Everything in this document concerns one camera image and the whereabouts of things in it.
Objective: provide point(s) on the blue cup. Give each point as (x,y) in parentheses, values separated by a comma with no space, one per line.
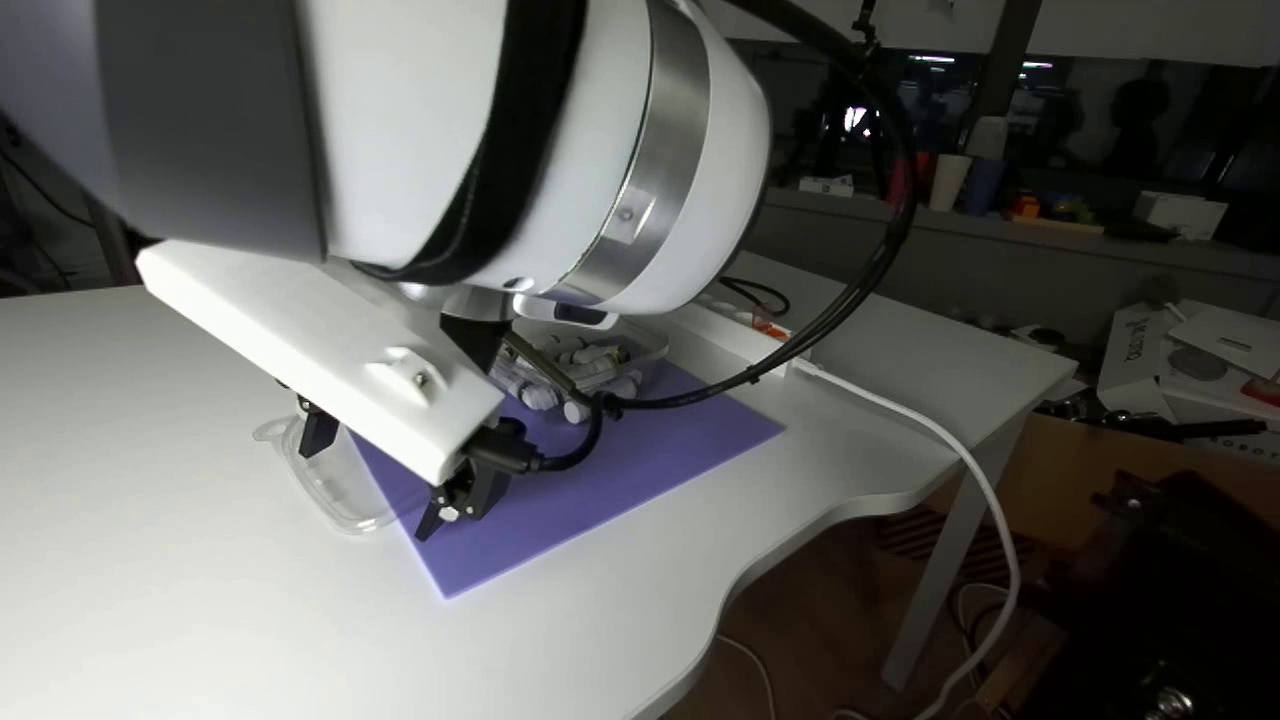
(984,191)

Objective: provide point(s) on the grey cabinet counter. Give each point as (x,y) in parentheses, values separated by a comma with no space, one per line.
(1135,272)

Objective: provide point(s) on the white power strip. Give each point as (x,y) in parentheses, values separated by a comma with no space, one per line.
(748,351)

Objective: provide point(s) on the small orange object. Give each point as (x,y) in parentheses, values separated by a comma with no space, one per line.
(1030,210)

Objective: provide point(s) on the white cup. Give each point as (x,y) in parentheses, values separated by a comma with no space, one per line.
(951,185)

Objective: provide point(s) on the white wrist mount plate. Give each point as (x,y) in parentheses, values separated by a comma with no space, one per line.
(332,344)

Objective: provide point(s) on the white paper sign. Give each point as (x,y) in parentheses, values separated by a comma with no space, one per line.
(1182,217)

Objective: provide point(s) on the grey metal table leg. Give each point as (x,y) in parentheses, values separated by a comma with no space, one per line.
(955,544)

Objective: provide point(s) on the white printed box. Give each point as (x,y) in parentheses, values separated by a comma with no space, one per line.
(1187,360)

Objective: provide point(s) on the purple rectangular mat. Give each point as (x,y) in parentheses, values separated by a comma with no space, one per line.
(627,466)

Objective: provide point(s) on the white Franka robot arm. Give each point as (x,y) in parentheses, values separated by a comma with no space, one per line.
(403,122)

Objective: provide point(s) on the clear plastic clamshell container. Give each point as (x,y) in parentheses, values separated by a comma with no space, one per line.
(332,501)

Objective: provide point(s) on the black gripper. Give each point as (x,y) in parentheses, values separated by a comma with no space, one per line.
(506,457)

